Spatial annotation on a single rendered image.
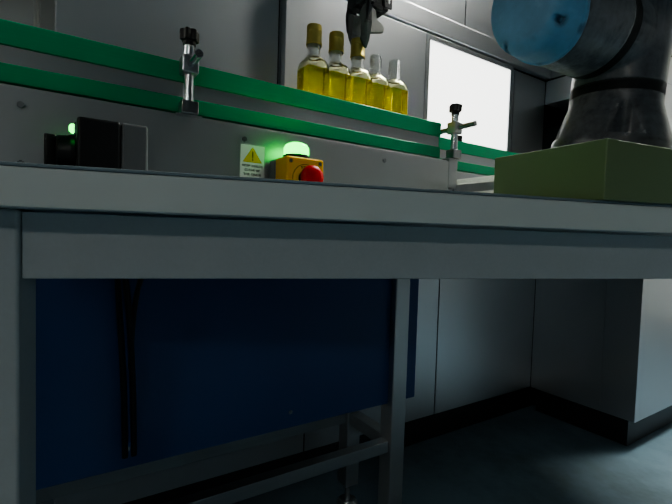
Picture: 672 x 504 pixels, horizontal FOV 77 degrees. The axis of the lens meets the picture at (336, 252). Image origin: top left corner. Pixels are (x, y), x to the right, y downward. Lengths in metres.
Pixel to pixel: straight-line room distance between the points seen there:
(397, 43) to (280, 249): 1.01
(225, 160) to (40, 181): 0.37
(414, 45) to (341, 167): 0.67
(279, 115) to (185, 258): 0.43
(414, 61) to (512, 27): 0.78
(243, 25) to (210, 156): 0.51
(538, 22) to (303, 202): 0.36
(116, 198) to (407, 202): 0.26
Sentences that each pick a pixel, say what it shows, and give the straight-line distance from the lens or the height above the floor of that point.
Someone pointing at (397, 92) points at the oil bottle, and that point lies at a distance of 1.12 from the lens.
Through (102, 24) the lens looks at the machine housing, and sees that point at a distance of 1.07.
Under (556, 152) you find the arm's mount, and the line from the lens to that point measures 0.63.
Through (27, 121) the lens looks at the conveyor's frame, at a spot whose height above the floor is 0.83.
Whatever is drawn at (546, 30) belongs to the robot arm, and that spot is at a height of 0.95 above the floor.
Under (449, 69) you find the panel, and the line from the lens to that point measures 1.51.
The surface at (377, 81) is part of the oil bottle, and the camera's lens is 1.09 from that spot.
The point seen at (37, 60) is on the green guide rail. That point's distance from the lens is 0.74.
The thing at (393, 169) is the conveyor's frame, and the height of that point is 0.84.
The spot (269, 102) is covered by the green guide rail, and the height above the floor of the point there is 0.93.
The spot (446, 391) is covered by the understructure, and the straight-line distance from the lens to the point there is 1.58.
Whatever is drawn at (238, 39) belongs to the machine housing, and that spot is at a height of 1.15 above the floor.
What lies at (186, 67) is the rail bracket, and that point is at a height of 0.95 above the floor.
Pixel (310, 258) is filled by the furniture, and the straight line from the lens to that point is 0.44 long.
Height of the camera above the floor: 0.70
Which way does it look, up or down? 2 degrees down
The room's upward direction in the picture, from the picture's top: 2 degrees clockwise
